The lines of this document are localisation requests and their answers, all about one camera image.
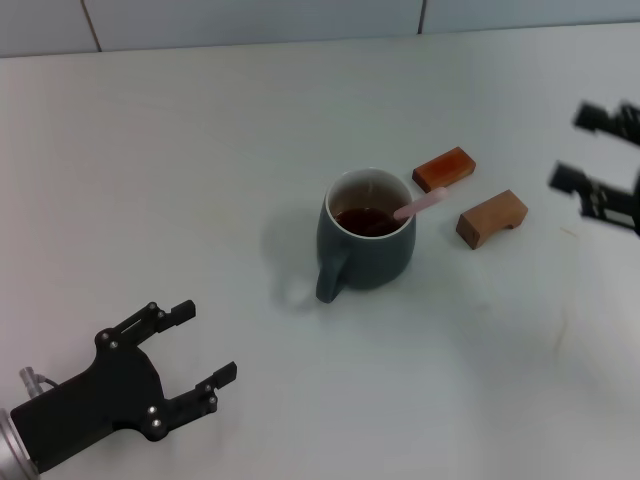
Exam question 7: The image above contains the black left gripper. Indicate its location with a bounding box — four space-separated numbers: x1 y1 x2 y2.
9 298 239 475

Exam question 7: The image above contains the pink handled metal spoon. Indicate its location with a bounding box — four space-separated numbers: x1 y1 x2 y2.
367 186 449 234

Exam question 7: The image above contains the grey ceramic mug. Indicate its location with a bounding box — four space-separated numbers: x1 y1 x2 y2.
314 167 418 305

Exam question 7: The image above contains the light brown arched wooden block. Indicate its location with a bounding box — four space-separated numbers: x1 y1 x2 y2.
455 189 530 250

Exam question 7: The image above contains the flat reddish wooden block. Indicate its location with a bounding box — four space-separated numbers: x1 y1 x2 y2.
412 145 477 196

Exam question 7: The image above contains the dark brown coffee liquid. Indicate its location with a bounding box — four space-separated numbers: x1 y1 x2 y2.
333 207 399 238

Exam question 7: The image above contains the grey left gripper cable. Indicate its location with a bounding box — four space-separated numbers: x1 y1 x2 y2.
18 366 59 399

